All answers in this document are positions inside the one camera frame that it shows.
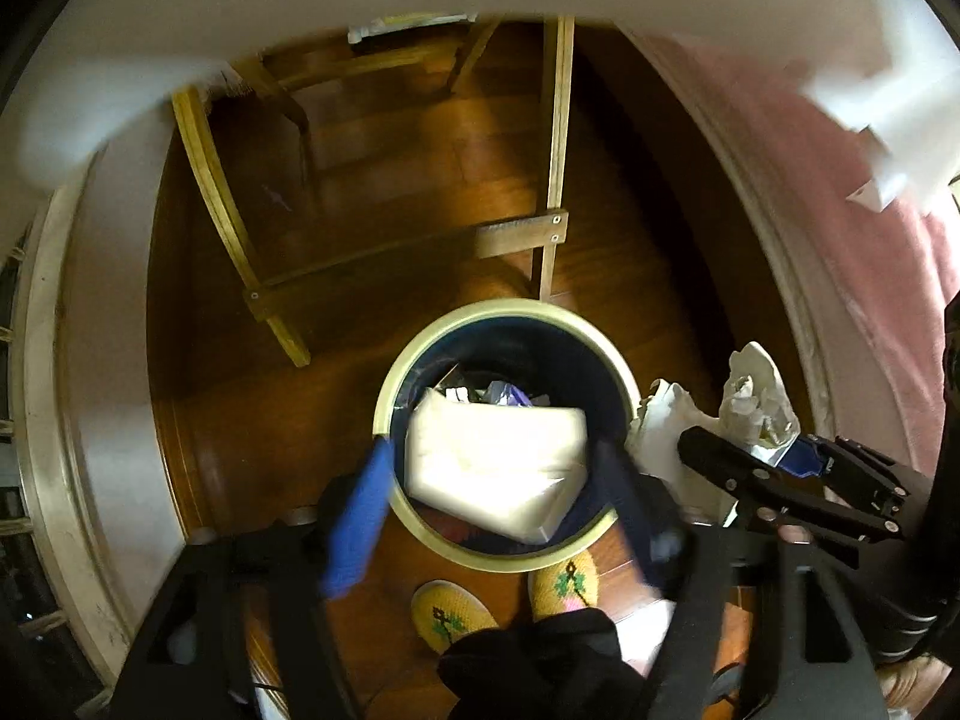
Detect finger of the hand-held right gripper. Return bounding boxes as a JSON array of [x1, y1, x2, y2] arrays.
[[778, 433, 914, 520], [678, 426, 865, 569]]

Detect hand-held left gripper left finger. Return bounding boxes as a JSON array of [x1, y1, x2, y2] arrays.
[[112, 435, 398, 720]]

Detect white paper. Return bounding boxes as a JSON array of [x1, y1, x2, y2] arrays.
[[626, 341, 800, 526]]

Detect round beige-rimmed trash bin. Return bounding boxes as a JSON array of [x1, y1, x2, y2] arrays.
[[371, 298, 642, 572]]

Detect purple plastic bag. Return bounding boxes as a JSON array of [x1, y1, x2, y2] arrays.
[[480, 381, 552, 410]]

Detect beige wedge-shaped packet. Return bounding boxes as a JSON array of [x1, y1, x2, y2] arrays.
[[405, 388, 590, 545]]

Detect person's right hand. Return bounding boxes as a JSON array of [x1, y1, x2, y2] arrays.
[[876, 656, 960, 715]]

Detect yellow knit slipper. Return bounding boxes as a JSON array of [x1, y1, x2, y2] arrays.
[[411, 580, 502, 655], [527, 546, 601, 622]]

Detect person's black trouser leg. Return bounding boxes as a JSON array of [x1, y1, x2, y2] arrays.
[[437, 606, 647, 720]]

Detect pink blanket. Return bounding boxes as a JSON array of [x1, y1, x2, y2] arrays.
[[660, 30, 960, 470]]

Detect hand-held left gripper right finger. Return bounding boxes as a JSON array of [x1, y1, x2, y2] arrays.
[[592, 439, 890, 720]]

